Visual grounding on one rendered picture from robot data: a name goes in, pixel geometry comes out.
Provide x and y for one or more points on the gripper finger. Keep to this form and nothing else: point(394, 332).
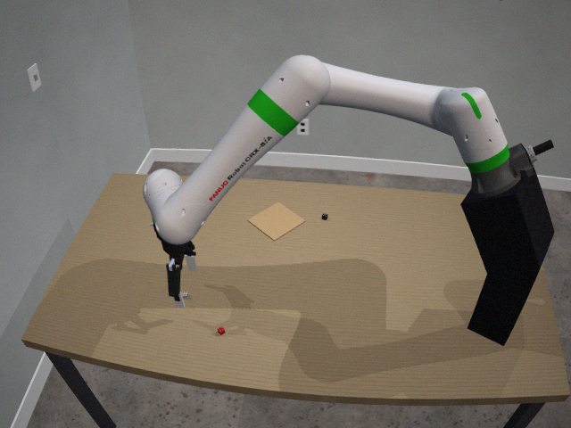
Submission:
point(190, 261)
point(174, 281)

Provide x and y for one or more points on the tan flat mat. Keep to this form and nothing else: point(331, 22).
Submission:
point(276, 221)

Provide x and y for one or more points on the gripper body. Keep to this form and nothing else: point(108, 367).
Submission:
point(174, 250)

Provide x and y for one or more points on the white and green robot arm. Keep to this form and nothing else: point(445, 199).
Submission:
point(292, 92)

